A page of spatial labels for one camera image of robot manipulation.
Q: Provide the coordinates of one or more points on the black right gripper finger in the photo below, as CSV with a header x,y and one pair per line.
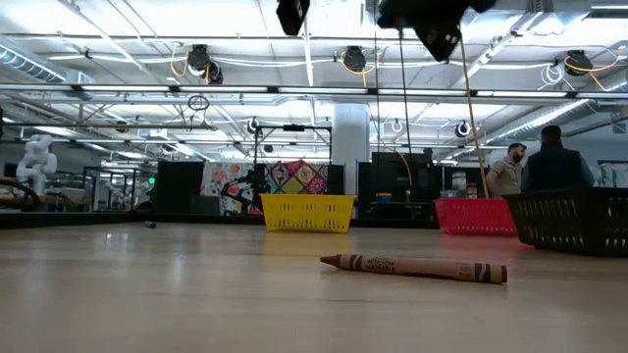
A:
x,y
439,41

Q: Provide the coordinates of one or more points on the brown crayon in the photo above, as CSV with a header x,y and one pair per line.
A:
x,y
417,267

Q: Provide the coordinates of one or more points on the black background robot arm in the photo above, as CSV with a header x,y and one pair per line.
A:
x,y
245,188

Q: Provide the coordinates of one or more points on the black equipment cabinet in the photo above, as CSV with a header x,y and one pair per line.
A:
x,y
392,176

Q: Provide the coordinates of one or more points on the person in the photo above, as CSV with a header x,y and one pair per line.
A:
x,y
507,176
557,166

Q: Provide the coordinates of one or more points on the colourful patchwork quilt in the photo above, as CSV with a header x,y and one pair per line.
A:
x,y
294,179

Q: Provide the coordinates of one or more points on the small blue bin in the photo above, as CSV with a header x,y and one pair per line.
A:
x,y
384,197

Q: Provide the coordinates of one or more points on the red plastic basket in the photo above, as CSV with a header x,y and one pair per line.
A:
x,y
473,218

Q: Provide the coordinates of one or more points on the yellow plastic basket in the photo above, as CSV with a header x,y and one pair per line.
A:
x,y
306,213

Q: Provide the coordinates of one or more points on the black partition panel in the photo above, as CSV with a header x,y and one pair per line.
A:
x,y
179,186

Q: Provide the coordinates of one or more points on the pale patterned cloth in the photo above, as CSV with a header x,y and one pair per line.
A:
x,y
611,175

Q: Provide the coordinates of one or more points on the black plastic basket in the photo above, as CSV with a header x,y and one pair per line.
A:
x,y
569,220

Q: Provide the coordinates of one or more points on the white robot figure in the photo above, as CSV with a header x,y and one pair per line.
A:
x,y
36,162

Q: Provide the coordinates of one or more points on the black frame stand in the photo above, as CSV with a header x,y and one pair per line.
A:
x,y
293,127

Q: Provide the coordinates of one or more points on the black metal table frame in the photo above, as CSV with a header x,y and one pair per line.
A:
x,y
73,219

